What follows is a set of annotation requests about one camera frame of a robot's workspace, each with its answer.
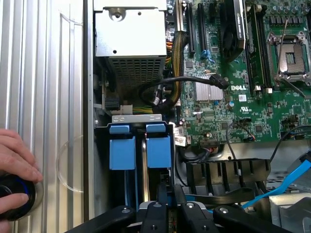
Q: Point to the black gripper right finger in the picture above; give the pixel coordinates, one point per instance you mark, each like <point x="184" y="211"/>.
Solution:
<point x="194" y="218"/>

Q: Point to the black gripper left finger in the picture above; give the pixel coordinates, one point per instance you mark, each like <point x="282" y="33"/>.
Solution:
<point x="150" y="218"/>

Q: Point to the grey metal disk bay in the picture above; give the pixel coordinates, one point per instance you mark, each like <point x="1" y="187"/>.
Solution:
<point x="102" y="170"/>

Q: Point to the empty blue disk carrier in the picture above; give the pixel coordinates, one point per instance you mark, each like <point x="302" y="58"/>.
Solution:
<point x="122" y="153"/>

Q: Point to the person's bare hand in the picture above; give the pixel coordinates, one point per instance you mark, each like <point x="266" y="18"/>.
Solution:
<point x="17" y="155"/>

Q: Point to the black fan shroud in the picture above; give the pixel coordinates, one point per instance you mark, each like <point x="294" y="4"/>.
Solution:
<point x="218" y="174"/>

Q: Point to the silver metal drive cage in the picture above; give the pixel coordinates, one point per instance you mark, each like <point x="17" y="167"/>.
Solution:
<point x="291" y="213"/>

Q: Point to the silver chipset heatsink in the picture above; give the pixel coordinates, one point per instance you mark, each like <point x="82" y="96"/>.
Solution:
<point x="209" y="92"/>

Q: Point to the green Dell motherboard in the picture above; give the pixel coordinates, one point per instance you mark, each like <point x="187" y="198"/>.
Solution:
<point x="267" y="111"/>

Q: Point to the open PC case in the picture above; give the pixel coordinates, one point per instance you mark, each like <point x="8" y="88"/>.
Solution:
<point x="88" y="97"/>

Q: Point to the black control knob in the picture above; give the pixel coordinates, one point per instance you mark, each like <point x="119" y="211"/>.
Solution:
<point x="12" y="185"/>

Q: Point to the metal locking lever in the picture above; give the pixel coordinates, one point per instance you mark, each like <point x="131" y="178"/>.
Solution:
<point x="294" y="88"/>
<point x="281" y="46"/>

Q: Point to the installed green RAM stick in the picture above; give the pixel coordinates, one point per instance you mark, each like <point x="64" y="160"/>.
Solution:
<point x="255" y="48"/>

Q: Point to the CPU socket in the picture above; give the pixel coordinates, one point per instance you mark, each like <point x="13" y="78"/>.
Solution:
<point x="291" y="58"/>

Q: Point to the grey power supply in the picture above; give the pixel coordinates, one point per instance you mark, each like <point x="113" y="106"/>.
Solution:
<point x="131" y="31"/>

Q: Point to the black expansion slot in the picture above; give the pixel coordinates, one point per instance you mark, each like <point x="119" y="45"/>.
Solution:
<point x="190" y="29"/>
<point x="202" y="26"/>

